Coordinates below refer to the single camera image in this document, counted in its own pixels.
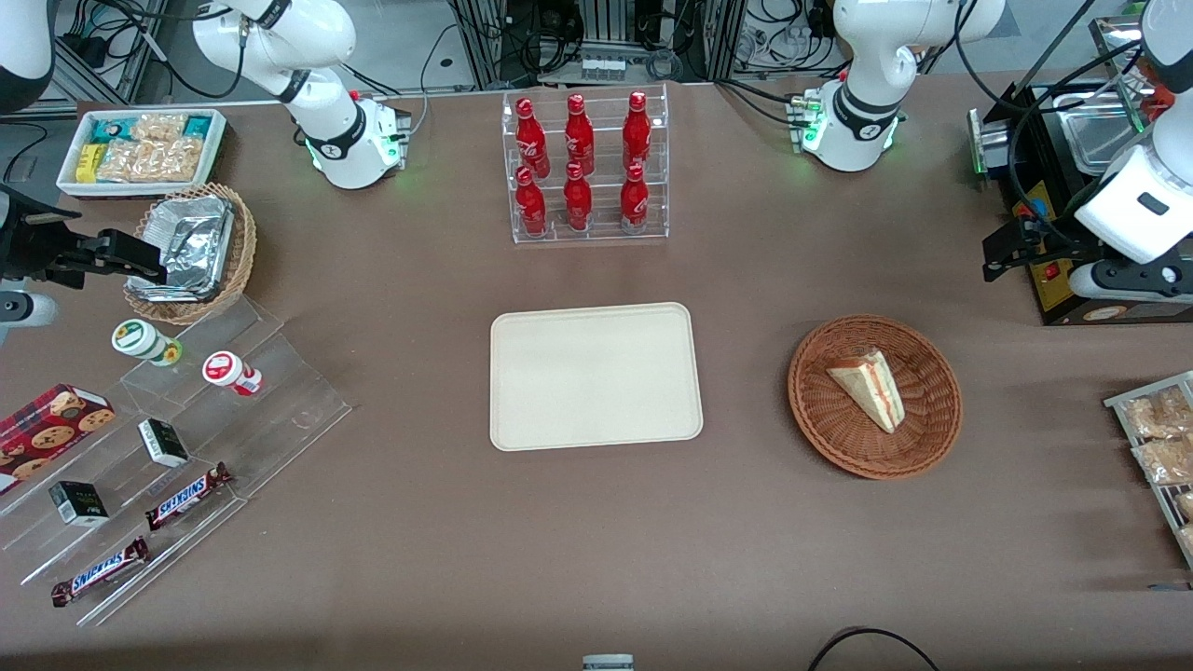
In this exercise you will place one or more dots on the silver foil container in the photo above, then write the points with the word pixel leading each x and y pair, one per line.
pixel 191 247

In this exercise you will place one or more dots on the white power strip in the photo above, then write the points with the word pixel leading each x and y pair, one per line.
pixel 603 68

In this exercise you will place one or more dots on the triangular sandwich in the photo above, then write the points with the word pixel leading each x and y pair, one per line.
pixel 874 387

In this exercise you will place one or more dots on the oval brown wicker basket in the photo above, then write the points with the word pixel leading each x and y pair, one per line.
pixel 244 247

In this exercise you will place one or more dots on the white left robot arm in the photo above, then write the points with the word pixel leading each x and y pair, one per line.
pixel 862 112

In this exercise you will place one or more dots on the beige plastic tray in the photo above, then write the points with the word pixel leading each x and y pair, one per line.
pixel 595 377

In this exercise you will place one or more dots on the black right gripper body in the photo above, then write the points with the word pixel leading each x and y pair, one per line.
pixel 28 244

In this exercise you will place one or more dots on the teal snack packet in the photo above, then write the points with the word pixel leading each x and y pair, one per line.
pixel 108 130
pixel 198 125

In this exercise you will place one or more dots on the red lidded yogurt cup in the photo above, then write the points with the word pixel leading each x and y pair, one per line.
pixel 226 370

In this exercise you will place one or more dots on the steel warmer pan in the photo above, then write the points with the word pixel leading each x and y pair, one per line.
pixel 1100 140

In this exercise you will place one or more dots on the red plaid cookie box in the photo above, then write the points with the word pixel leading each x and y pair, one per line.
pixel 47 433

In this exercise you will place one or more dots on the round brown wicker basket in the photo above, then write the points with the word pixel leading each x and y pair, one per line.
pixel 843 438

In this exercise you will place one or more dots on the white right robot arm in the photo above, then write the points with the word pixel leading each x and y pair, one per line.
pixel 326 121

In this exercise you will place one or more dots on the white rectangular snack box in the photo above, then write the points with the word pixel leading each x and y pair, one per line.
pixel 67 177

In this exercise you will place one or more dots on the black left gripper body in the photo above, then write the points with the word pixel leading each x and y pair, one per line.
pixel 1058 241

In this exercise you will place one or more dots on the red cola bottle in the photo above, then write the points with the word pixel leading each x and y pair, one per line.
pixel 579 138
pixel 530 140
pixel 637 135
pixel 578 200
pixel 531 205
pixel 634 200

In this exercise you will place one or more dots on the clear acrylic bottle rack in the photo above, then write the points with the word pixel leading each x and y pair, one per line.
pixel 606 140

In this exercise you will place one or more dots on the aluminium frame rack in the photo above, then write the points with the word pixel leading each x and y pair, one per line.
pixel 485 42

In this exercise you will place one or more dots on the grey box at table edge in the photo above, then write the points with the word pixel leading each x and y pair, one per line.
pixel 608 663

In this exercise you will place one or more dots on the small clear cracker bag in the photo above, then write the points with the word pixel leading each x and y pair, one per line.
pixel 158 127

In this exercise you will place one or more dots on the black food warmer machine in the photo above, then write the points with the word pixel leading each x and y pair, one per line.
pixel 1058 289

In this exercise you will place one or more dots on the clear fried snack bag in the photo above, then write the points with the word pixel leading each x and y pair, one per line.
pixel 1186 506
pixel 1187 539
pixel 1165 461
pixel 1160 415

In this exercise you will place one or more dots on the large clear cracker bag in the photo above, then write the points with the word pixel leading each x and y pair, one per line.
pixel 154 160

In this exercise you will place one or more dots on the yellow snack packet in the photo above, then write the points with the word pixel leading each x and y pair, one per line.
pixel 88 164

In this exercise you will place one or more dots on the snickers bar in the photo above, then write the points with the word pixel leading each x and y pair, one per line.
pixel 186 497
pixel 101 571

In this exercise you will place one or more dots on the clear acrylic stepped display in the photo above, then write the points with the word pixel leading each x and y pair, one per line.
pixel 280 410

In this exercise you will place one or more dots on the small black box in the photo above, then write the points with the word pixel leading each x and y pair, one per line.
pixel 79 503
pixel 164 443

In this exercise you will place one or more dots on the green lidded yogurt cup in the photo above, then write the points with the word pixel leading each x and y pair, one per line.
pixel 138 339

